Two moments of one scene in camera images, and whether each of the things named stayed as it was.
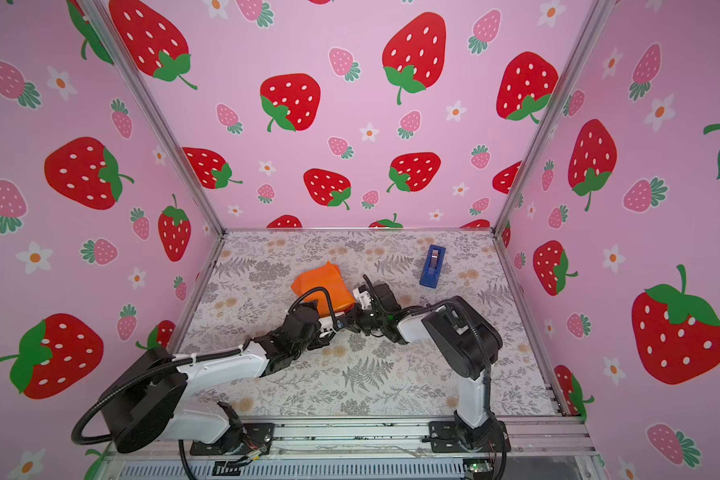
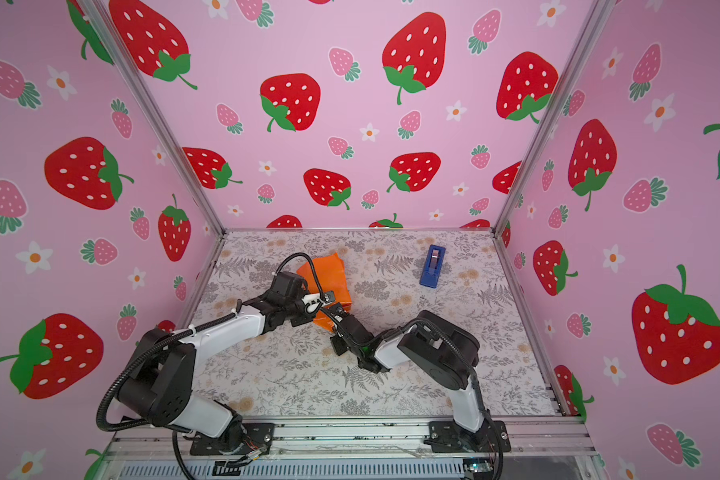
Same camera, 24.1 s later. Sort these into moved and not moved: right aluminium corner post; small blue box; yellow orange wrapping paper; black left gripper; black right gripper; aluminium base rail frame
Moved: yellow orange wrapping paper; black right gripper; black left gripper
Not moved: small blue box; right aluminium corner post; aluminium base rail frame
